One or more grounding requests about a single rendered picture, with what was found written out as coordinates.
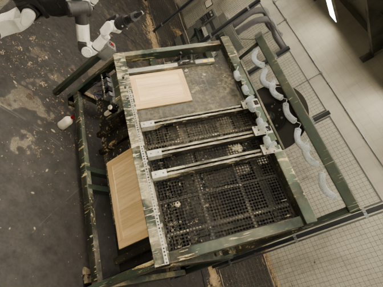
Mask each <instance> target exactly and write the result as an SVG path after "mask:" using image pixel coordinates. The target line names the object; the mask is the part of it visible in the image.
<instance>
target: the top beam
mask: <svg viewBox="0 0 383 287"><path fill-rule="evenodd" d="M220 42H221V49H222V52H223V54H224V56H225V58H226V60H227V63H228V65H229V67H230V69H231V71H232V73H233V72H234V71H236V70H237V68H238V70H237V71H239V74H240V75H241V77H242V78H241V79H243V80H240V81H236V82H237V84H238V87H239V89H240V91H241V93H242V96H243V98H244V100H245V99H246V98H247V97H250V96H251V95H253V96H254V94H255V93H254V91H253V89H252V87H251V85H250V82H249V80H248V78H247V76H246V74H245V72H244V70H243V68H242V66H241V64H240V60H239V57H238V55H237V53H236V51H235V49H234V47H233V45H232V43H231V41H230V39H229V37H228V36H222V37H220ZM245 81H246V82H245ZM244 83H245V85H246V86H248V89H249V91H250V92H249V94H251V95H249V94H247V95H244V94H243V92H242V89H241V86H243V85H244ZM256 110H257V111H259V112H256V111H255V112H250V113H251V115H252V118H253V120H254V122H255V125H256V126H257V124H256V119H257V118H259V114H260V118H262V119H263V122H266V121H268V120H267V118H266V116H265V114H264V111H263V109H262V107H261V106H259V107H256ZM266 123H267V122H266ZM267 136H269V137H270V140H271V142H273V141H275V140H277V139H276V137H275V135H274V133H269V134H268V135H267ZM275 142H276V141H275ZM269 155H270V157H271V159H272V162H273V164H274V166H275V168H276V170H277V173H278V175H279V177H280V180H281V181H282V184H283V186H284V188H285V190H286V193H287V195H288V197H289V199H290V201H291V204H292V206H293V208H294V210H295V212H296V215H297V217H298V216H300V217H301V219H302V221H303V223H304V226H302V227H305V226H309V225H312V224H314V223H316V222H317V218H316V216H315V214H314V213H313V210H312V208H311V206H310V204H309V202H308V200H307V198H306V196H305V193H304V191H303V189H302V187H301V185H300V183H299V181H298V179H297V177H296V175H295V173H294V171H293V169H292V167H291V165H290V163H289V161H288V158H287V156H286V154H285V152H284V151H280V152H276V153H271V154H269Z"/></svg>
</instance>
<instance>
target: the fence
mask: <svg viewBox="0 0 383 287"><path fill-rule="evenodd" d="M210 59H213V61H209V59H202V60H195V62H196V63H195V64H188V65H181V66H178V64H177V63H172V64H164V65H156V66H151V67H143V68H135V69H128V73H129V76H130V75H138V74H143V73H151V72H159V71H167V70H171V69H179V68H187V67H195V66H199V65H207V64H214V63H215V60H214V58H210ZM203 60H207V61H205V62H203Z"/></svg>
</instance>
